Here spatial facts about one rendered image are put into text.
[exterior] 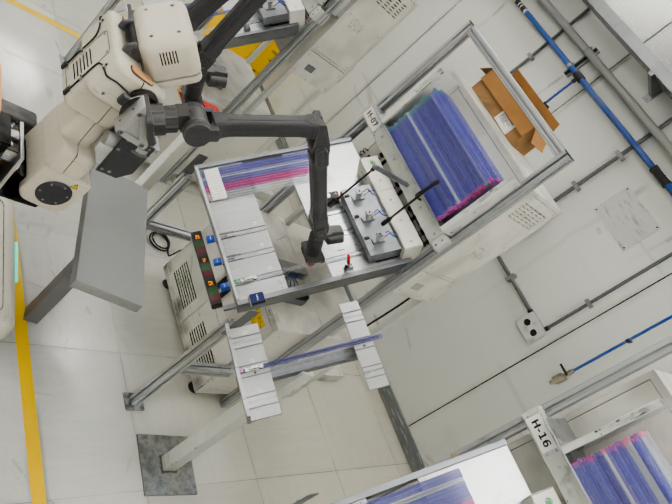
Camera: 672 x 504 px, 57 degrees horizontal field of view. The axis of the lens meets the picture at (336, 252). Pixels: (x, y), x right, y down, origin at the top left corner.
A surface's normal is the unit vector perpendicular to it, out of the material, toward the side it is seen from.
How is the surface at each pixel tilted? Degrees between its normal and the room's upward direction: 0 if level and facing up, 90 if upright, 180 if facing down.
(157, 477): 0
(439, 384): 90
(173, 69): 90
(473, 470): 45
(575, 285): 90
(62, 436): 0
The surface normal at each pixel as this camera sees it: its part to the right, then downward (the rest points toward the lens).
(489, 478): 0.08, -0.54
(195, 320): -0.61, -0.21
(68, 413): 0.72, -0.56
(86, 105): 0.29, 0.78
